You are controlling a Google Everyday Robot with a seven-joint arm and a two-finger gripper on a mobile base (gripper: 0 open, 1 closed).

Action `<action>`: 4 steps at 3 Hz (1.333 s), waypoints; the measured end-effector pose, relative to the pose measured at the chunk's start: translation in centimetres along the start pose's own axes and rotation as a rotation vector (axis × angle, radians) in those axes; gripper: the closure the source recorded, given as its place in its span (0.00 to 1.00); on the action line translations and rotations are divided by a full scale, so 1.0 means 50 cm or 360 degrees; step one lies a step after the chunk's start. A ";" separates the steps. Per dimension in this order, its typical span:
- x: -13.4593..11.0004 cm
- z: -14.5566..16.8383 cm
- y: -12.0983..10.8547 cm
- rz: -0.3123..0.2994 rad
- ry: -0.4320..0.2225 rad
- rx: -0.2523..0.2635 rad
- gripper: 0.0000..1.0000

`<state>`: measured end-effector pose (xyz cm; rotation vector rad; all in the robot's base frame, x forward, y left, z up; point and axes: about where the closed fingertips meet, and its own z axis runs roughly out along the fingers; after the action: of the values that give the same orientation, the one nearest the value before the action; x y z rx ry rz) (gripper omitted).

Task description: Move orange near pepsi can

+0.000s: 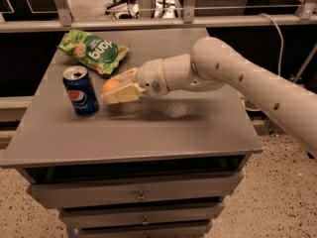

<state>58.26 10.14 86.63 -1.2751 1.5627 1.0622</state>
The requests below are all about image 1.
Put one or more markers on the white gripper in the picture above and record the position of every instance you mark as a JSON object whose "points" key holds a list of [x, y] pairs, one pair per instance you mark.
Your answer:
{"points": [[150, 76]]}

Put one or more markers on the orange fruit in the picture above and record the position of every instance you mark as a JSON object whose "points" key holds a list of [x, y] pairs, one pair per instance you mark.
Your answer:
{"points": [[109, 84]]}

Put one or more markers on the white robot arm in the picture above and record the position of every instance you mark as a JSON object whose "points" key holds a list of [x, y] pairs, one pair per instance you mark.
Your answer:
{"points": [[212, 64]]}

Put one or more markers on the blue pepsi can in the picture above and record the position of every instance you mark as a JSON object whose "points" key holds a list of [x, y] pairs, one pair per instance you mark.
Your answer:
{"points": [[79, 88]]}

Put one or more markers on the green chip bag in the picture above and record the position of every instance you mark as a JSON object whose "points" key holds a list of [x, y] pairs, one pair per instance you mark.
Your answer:
{"points": [[99, 54]]}

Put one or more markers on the black office chair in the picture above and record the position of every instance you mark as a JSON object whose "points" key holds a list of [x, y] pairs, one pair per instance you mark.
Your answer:
{"points": [[132, 8]]}

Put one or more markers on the grey drawer cabinet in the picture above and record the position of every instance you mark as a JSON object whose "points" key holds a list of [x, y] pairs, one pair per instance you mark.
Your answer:
{"points": [[177, 134]]}

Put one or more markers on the top grey drawer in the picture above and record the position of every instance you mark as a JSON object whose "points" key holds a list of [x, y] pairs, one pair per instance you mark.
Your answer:
{"points": [[134, 190]]}

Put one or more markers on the grey drawer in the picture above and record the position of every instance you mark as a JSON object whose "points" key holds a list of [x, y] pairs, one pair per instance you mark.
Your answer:
{"points": [[164, 230], [143, 213], [134, 190]]}

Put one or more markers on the middle grey drawer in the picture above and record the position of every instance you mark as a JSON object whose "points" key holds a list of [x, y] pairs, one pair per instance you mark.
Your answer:
{"points": [[143, 213]]}

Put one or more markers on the bottom grey drawer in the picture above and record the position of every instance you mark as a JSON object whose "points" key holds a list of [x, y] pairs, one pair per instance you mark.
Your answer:
{"points": [[164, 230]]}

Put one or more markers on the metal railing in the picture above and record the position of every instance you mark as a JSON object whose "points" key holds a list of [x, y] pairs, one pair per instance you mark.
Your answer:
{"points": [[19, 16]]}

